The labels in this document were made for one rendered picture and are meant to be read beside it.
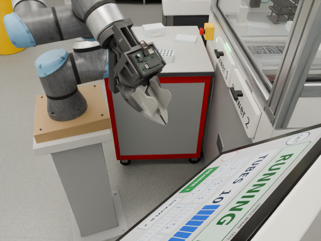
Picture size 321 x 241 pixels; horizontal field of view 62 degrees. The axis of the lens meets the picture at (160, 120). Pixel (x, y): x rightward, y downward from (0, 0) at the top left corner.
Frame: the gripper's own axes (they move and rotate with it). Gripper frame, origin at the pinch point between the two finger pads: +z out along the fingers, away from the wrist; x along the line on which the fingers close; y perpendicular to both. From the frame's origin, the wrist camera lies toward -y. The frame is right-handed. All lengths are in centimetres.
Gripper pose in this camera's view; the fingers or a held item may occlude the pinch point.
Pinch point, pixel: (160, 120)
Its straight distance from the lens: 56.4
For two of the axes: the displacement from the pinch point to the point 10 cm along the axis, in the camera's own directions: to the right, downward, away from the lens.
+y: 4.4, -2.8, -8.5
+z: 5.2, 8.5, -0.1
